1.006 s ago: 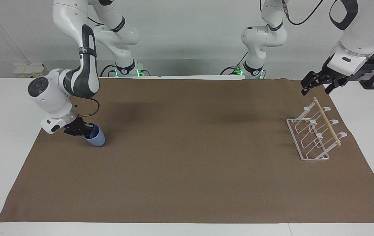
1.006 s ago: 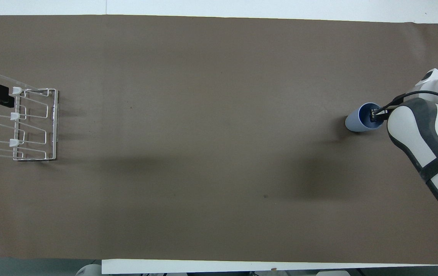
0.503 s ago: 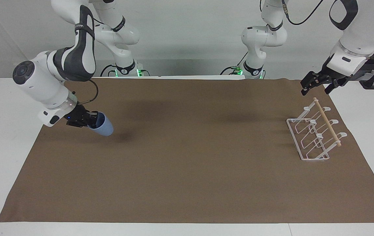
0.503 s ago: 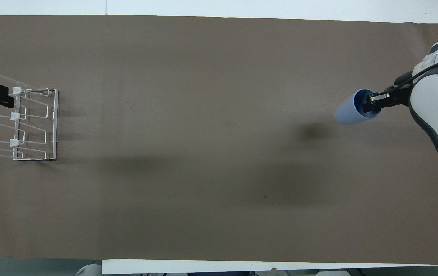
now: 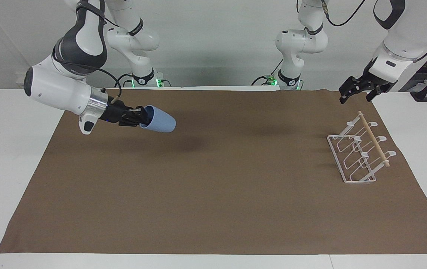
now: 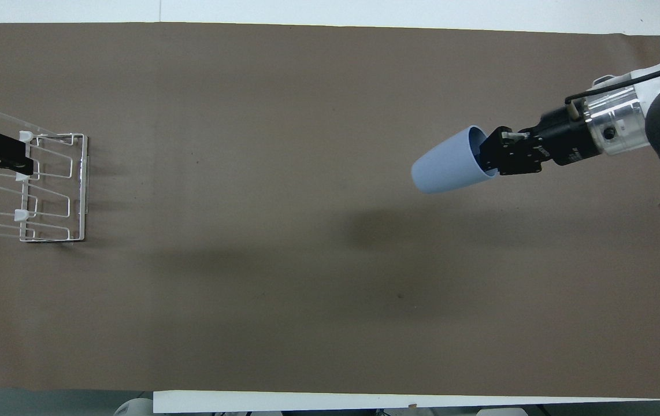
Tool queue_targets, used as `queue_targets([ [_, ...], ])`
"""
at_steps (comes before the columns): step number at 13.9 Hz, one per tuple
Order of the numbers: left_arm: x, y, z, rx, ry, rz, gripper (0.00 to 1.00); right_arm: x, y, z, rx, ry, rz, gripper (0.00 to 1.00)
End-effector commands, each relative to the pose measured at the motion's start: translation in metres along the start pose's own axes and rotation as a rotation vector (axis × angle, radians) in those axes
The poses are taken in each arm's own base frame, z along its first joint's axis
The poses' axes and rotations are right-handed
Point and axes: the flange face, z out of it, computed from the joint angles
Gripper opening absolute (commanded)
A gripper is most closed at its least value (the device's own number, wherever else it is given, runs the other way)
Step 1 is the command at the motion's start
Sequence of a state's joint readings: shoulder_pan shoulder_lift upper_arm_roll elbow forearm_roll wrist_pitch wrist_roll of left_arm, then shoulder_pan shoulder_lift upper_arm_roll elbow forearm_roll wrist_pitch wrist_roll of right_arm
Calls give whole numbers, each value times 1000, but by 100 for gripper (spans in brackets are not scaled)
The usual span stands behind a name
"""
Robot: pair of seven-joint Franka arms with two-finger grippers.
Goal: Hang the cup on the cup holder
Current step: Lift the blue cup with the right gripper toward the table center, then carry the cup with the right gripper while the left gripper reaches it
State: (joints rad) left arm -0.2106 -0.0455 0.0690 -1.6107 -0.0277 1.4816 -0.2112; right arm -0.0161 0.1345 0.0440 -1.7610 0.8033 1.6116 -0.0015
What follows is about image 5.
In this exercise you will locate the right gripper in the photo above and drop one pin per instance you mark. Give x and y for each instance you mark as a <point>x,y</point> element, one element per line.
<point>114,112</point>

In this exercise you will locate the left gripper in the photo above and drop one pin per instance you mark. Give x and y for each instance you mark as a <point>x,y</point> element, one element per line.
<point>371,84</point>

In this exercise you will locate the blue cup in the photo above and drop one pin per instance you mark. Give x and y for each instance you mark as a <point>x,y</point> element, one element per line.
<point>161,121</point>

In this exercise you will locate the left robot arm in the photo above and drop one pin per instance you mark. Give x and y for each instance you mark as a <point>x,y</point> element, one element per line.
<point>408,35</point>

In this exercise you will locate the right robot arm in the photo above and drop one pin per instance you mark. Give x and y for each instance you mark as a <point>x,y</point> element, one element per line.
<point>56,87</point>

